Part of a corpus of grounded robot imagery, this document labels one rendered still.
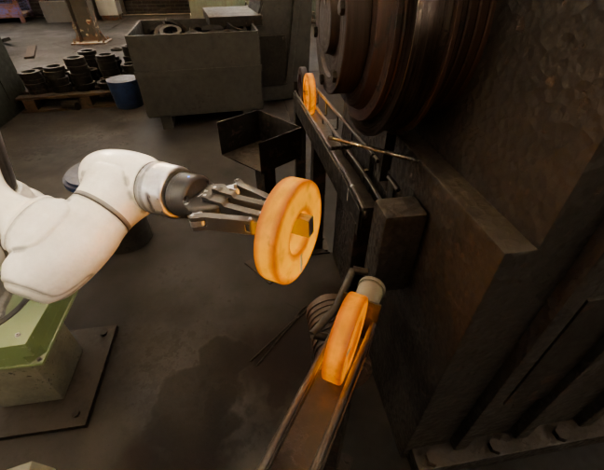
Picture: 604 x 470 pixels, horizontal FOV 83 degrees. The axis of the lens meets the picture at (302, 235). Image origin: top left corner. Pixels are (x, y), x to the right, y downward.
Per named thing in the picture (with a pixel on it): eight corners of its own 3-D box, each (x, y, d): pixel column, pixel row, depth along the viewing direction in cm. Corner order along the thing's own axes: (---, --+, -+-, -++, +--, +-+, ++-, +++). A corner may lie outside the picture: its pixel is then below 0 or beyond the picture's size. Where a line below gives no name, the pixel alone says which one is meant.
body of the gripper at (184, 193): (202, 200, 62) (245, 211, 59) (170, 226, 57) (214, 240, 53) (192, 162, 58) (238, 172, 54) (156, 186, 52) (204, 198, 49)
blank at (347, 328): (352, 364, 68) (336, 358, 69) (373, 290, 66) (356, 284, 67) (333, 403, 53) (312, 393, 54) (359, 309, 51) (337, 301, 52)
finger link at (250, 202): (213, 209, 57) (218, 205, 58) (273, 224, 53) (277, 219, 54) (208, 188, 54) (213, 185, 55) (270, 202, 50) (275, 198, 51)
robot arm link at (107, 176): (186, 186, 66) (144, 241, 60) (129, 172, 72) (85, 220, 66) (157, 143, 57) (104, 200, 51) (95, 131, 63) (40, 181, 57)
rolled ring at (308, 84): (306, 120, 176) (312, 120, 176) (310, 102, 158) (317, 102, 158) (301, 87, 178) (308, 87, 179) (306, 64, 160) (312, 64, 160)
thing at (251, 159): (268, 241, 189) (257, 109, 143) (301, 265, 174) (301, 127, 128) (238, 258, 178) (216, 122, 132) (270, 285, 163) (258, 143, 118)
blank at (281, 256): (323, 164, 52) (303, 160, 53) (271, 212, 40) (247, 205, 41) (321, 248, 60) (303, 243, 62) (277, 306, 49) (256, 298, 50)
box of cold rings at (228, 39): (254, 93, 385) (248, 10, 335) (266, 121, 323) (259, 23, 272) (158, 101, 367) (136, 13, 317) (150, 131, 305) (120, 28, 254)
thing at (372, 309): (372, 342, 70) (381, 304, 64) (371, 344, 69) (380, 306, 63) (338, 328, 72) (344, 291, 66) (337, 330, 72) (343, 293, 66)
